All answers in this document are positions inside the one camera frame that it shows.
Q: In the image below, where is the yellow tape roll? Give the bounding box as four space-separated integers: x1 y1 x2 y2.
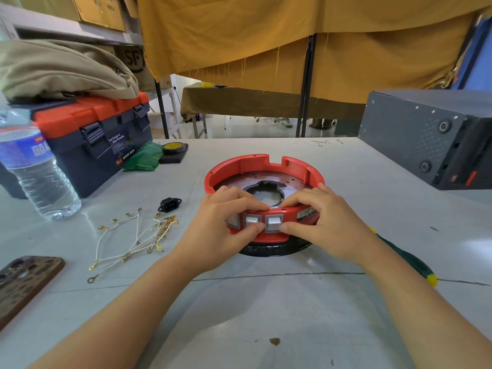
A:
161 141 187 155

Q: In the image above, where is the person's left hand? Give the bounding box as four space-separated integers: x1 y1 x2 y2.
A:
175 186 270 275

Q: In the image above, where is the black power inlet socket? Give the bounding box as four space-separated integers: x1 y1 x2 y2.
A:
158 197 182 213

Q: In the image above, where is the cardboard box with black logo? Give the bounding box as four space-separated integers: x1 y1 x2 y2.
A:
115 45 173 93

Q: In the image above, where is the bundle of white terminal wires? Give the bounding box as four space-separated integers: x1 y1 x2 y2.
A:
87 207 180 284

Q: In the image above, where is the green plastic bag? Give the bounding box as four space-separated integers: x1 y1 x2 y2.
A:
122 141 164 172

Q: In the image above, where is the black metal pole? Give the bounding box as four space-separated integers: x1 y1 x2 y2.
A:
295 34 318 138
154 78 170 140

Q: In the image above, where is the green and yellow screwdriver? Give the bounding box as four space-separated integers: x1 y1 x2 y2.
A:
367 225 439 288

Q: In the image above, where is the person's right forearm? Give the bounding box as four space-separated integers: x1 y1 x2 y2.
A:
361 240 492 369

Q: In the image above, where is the clear plastic water bottle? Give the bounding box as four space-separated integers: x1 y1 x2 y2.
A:
0 91 82 222

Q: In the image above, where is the plain cardboard box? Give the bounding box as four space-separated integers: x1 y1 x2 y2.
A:
71 0 128 33

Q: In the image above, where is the person's right hand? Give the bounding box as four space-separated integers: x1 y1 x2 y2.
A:
278 183 380 266

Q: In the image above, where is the table with olive cloth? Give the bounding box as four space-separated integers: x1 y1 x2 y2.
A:
179 82 366 139

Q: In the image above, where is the person's left forearm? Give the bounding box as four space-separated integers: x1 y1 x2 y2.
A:
29 254 194 369

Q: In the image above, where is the phone in brown patterned case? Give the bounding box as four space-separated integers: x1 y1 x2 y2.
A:
0 256 66 331

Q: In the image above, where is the mustard fabric curtain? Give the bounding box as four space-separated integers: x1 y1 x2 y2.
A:
137 0 492 105

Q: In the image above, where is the grey metal equipment box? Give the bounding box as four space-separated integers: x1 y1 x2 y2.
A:
358 89 492 191

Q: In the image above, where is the beige folded cloth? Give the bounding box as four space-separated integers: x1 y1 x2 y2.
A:
0 39 140 103

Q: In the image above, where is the grey metal shelf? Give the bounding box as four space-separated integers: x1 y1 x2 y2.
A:
0 3 144 47

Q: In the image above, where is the blue and orange toolbox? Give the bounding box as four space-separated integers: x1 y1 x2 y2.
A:
0 91 153 199

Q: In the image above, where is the blue panel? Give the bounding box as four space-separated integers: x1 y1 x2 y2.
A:
451 14 492 91

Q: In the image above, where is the red round appliance housing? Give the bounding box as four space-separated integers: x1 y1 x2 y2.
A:
204 153 326 258

